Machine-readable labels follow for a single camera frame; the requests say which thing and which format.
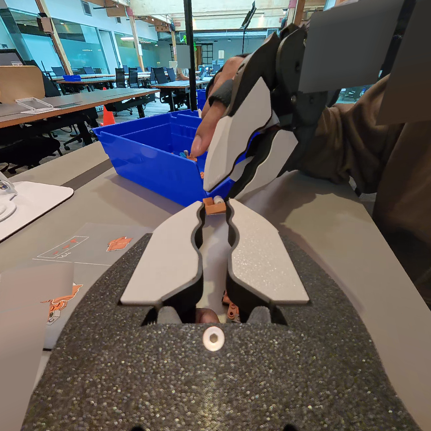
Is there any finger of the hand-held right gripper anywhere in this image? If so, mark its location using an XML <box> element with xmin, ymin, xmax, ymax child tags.
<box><xmin>231</xmin><ymin>130</ymin><xmax>299</xmax><ymax>200</ymax></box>
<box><xmin>203</xmin><ymin>77</ymin><xmax>273</xmax><ymax>192</ymax></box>

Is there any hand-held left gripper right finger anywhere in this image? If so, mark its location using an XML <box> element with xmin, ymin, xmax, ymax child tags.
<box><xmin>226</xmin><ymin>199</ymin><xmax>310</xmax><ymax>305</ymax></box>

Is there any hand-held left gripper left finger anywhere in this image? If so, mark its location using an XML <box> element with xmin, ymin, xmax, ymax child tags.
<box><xmin>120</xmin><ymin>201</ymin><xmax>205</xmax><ymax>306</ymax></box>

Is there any small colourful brick model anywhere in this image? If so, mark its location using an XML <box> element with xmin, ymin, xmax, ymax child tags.
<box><xmin>222</xmin><ymin>290</ymin><xmax>240</xmax><ymax>320</ymax></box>

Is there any brown bracket brick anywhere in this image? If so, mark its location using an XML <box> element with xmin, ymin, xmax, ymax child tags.
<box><xmin>203</xmin><ymin>198</ymin><xmax>227</xmax><ymax>215</ymax></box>

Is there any person's right forearm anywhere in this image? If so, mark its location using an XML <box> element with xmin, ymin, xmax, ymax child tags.
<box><xmin>284</xmin><ymin>74</ymin><xmax>406</xmax><ymax>196</ymax></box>

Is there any wooden edged office desk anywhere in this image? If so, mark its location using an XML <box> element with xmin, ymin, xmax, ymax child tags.
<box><xmin>0</xmin><ymin>88</ymin><xmax>161</xmax><ymax>129</ymax></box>
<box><xmin>152</xmin><ymin>79</ymin><xmax>210</xmax><ymax>112</ymax></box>

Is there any plywood desk divider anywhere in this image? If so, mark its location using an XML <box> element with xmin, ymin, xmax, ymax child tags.
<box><xmin>0</xmin><ymin>66</ymin><xmax>45</xmax><ymax>105</ymax></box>

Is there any person's right hand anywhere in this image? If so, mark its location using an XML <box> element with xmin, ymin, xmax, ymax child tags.
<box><xmin>191</xmin><ymin>55</ymin><xmax>251</xmax><ymax>157</ymax></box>

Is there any pile of brown bricks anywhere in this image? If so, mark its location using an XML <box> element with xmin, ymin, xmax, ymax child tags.
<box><xmin>171</xmin><ymin>150</ymin><xmax>207</xmax><ymax>179</ymax></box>

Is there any instruction booklet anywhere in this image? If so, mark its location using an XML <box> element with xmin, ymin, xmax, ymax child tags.
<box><xmin>32</xmin><ymin>222</ymin><xmax>146</xmax><ymax>351</ymax></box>

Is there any black light stand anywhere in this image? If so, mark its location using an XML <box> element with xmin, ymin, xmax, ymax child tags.
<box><xmin>240</xmin><ymin>1</ymin><xmax>257</xmax><ymax>56</ymax></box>

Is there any black pole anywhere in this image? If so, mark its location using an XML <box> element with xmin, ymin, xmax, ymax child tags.
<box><xmin>184</xmin><ymin>0</ymin><xmax>198</xmax><ymax>112</ymax></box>

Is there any clear acrylic stand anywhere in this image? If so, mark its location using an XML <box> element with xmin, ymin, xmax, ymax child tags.
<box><xmin>0</xmin><ymin>180</ymin><xmax>18</xmax><ymax>221</ymax></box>

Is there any black office chair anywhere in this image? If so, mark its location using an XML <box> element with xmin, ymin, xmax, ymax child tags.
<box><xmin>0</xmin><ymin>136</ymin><xmax>63</xmax><ymax>174</ymax></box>

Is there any clear acrylic tray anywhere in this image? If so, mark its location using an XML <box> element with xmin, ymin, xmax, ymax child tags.
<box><xmin>15</xmin><ymin>97</ymin><xmax>55</xmax><ymax>113</ymax></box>

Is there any white rounded base plate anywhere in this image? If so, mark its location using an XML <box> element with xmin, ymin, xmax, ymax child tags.
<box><xmin>0</xmin><ymin>181</ymin><xmax>74</xmax><ymax>242</ymax></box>

